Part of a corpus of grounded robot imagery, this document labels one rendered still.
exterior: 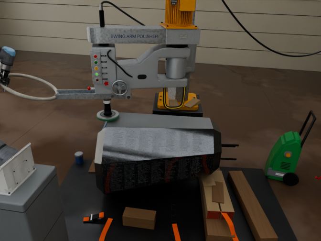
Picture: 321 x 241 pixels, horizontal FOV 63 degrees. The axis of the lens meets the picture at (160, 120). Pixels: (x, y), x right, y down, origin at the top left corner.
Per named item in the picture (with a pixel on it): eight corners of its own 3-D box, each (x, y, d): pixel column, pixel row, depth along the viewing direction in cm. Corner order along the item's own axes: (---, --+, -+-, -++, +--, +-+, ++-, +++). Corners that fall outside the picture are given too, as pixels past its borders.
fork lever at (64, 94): (130, 92, 264) (130, 87, 262) (132, 99, 248) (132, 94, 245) (57, 93, 251) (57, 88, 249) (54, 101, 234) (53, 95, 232)
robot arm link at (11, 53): (3, 44, 207) (17, 49, 212) (0, 59, 212) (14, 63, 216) (1, 47, 200) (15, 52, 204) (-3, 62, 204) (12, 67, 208)
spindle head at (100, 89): (133, 88, 264) (132, 42, 244) (134, 96, 245) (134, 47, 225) (96, 89, 258) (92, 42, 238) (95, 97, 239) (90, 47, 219)
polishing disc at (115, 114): (115, 109, 273) (115, 108, 272) (121, 117, 255) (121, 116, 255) (94, 112, 265) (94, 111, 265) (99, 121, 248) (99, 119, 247)
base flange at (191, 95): (159, 94, 359) (159, 90, 357) (195, 95, 358) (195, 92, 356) (157, 108, 315) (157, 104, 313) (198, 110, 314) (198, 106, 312)
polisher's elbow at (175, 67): (166, 72, 265) (167, 52, 256) (185, 74, 263) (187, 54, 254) (164, 78, 248) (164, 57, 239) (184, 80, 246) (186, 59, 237)
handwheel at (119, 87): (127, 92, 246) (127, 76, 240) (128, 96, 237) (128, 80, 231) (111, 93, 244) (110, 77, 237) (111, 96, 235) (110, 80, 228)
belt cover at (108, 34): (190, 43, 257) (192, 25, 249) (198, 48, 235) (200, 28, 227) (89, 43, 239) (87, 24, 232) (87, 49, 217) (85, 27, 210)
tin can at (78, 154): (78, 165, 330) (77, 156, 325) (74, 162, 336) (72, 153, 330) (85, 161, 337) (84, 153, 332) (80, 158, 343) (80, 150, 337)
